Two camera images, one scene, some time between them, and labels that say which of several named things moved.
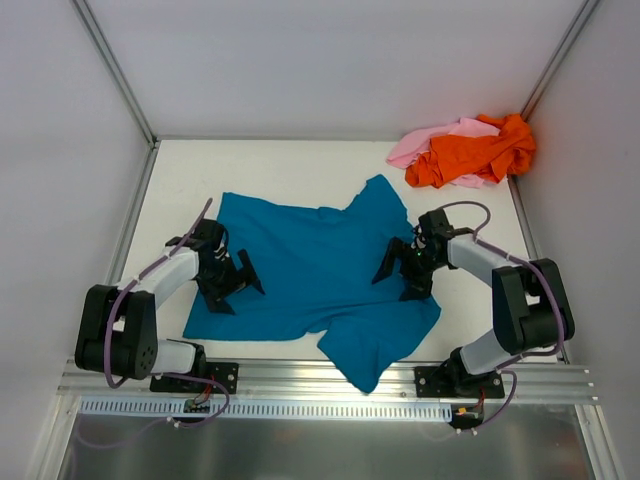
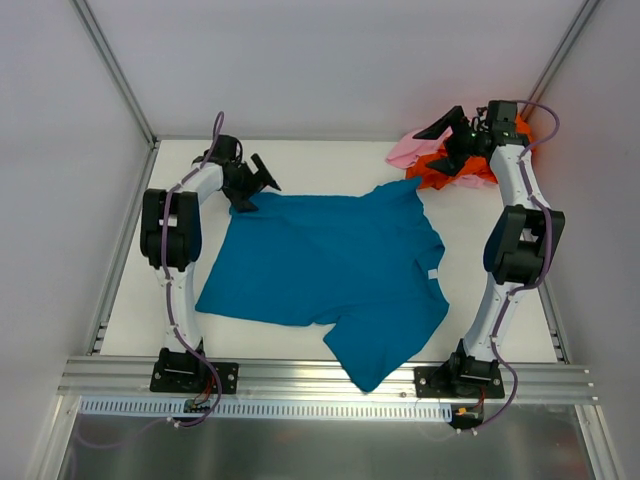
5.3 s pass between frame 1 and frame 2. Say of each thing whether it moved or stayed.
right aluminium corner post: stayed
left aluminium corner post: stayed
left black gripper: moved
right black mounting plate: stayed
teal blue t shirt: moved
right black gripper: moved
